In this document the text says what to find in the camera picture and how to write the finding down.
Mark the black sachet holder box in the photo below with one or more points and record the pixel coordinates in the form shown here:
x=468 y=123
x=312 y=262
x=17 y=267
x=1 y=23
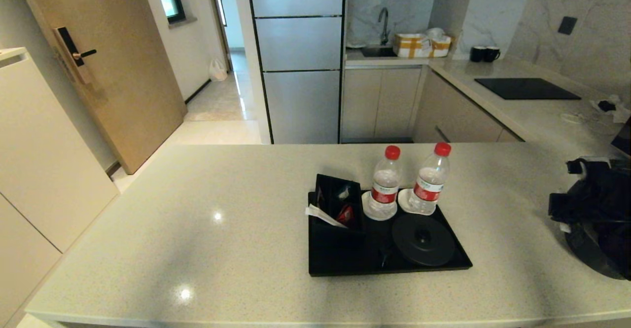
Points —
x=323 y=182

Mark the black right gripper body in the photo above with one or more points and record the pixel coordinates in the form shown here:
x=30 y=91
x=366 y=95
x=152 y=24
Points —
x=606 y=197

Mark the black mug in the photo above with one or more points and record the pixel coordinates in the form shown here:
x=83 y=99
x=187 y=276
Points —
x=491 y=54
x=476 y=54

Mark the beige cooktop base cabinet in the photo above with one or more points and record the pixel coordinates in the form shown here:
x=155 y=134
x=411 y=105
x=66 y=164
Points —
x=458 y=115

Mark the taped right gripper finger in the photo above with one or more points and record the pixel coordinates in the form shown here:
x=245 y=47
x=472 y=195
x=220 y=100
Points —
x=562 y=205

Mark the red sachet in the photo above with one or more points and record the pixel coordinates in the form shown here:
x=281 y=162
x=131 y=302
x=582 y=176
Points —
x=345 y=214

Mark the white paper stick packet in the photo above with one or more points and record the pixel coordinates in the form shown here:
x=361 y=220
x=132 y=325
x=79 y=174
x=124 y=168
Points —
x=320 y=213

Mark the dark grey electric kettle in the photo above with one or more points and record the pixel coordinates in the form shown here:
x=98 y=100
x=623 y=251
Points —
x=599 y=264

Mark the kitchen sink basin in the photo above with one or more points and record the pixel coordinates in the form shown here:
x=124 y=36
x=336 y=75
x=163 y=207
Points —
x=377 y=52

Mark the black rectangular serving tray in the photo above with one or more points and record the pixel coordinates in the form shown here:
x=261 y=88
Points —
x=345 y=261

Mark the white plastic bag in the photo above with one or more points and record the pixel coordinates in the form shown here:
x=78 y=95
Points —
x=217 y=70

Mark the black induction cooktop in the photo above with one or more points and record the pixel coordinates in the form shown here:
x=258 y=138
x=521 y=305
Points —
x=526 y=89

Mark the dark kitchen faucet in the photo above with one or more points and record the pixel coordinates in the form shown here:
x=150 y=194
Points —
x=383 y=21

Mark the clear water bottle red cap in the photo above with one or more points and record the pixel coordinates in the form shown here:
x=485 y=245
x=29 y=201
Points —
x=385 y=180
x=429 y=185

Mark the silver refrigerator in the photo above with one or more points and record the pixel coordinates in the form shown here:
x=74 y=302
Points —
x=300 y=71

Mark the white box yellow tape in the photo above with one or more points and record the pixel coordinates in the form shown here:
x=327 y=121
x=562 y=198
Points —
x=410 y=46
x=441 y=47

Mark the beige sink base cabinet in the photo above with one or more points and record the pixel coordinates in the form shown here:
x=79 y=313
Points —
x=379 y=102

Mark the black wall socket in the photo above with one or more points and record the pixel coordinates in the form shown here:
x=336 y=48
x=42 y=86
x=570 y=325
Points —
x=567 y=25

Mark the black power adapter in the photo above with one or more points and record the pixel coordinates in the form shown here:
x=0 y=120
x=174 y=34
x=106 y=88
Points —
x=606 y=106

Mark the brown wooden door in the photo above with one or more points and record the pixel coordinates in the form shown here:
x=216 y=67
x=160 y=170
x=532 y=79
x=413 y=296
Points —
x=123 y=81

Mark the black round kettle base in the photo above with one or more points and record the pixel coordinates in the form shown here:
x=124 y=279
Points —
x=424 y=244

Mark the white round saucer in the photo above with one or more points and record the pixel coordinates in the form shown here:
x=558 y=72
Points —
x=366 y=208
x=403 y=203

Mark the brown coffee sachet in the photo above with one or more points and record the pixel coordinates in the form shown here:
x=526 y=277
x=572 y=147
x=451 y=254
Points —
x=321 y=200

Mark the white tall cabinet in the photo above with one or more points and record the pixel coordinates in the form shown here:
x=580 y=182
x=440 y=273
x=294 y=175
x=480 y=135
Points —
x=44 y=170

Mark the white crumpled cloth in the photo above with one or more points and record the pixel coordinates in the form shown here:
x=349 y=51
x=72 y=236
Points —
x=621 y=114

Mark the packets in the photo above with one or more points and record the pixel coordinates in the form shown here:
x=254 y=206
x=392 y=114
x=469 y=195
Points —
x=343 y=192

